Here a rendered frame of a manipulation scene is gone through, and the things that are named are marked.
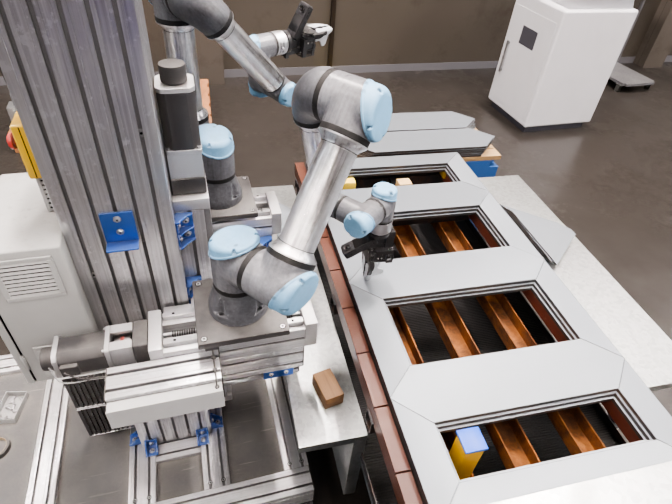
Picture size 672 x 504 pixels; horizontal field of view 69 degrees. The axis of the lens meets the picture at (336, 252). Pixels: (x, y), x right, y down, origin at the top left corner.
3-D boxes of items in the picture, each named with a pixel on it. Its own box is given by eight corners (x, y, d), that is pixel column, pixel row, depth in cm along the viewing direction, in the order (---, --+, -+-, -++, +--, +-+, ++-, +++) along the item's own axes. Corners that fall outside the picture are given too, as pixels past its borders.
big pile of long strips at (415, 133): (467, 120, 277) (470, 110, 273) (501, 155, 248) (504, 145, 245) (331, 125, 260) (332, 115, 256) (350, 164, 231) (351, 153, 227)
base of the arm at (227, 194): (197, 212, 155) (193, 185, 148) (194, 185, 165) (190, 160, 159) (245, 207, 158) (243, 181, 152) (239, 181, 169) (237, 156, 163)
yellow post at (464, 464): (457, 466, 135) (475, 431, 123) (465, 484, 132) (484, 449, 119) (440, 470, 134) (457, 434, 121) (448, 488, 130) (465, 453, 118)
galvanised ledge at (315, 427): (292, 190, 236) (292, 185, 234) (366, 440, 142) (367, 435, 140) (250, 193, 232) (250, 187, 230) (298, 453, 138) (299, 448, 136)
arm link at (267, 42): (237, 60, 159) (236, 33, 154) (265, 54, 165) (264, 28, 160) (251, 68, 155) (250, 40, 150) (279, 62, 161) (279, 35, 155)
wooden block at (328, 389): (311, 383, 152) (312, 373, 149) (329, 376, 154) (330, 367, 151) (325, 409, 145) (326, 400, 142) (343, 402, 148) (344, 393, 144)
